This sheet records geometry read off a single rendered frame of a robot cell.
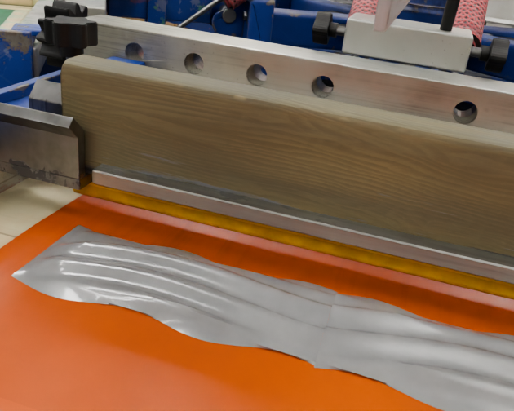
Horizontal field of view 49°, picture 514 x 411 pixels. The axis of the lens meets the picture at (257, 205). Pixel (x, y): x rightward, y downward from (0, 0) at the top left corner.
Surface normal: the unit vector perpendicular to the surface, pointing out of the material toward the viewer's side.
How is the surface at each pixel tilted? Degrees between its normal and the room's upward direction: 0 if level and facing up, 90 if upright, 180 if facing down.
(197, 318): 37
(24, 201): 0
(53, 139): 90
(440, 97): 90
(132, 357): 0
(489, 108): 90
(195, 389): 0
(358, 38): 90
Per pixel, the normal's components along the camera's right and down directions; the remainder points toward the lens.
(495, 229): -0.29, 0.40
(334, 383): 0.11, -0.89
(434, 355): 0.04, -0.54
